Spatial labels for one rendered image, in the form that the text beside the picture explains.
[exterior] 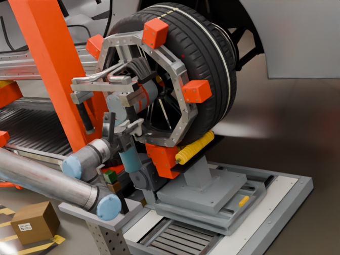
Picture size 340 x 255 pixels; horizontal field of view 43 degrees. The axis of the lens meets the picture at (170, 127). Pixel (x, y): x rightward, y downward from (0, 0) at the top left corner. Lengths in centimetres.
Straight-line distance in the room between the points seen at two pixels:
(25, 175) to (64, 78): 93
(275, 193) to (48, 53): 136
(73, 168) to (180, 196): 89
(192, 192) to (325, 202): 69
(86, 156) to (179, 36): 63
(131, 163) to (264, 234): 71
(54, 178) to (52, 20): 100
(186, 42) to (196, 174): 75
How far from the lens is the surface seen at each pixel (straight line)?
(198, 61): 178
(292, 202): 230
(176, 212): 231
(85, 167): 154
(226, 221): 215
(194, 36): 183
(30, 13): 214
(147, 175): 233
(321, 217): 231
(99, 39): 209
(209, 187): 228
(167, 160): 204
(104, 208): 145
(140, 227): 243
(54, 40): 218
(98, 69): 210
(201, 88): 172
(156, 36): 174
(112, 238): 211
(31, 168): 136
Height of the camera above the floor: 143
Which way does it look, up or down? 23 degrees down
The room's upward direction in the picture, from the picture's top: 18 degrees counter-clockwise
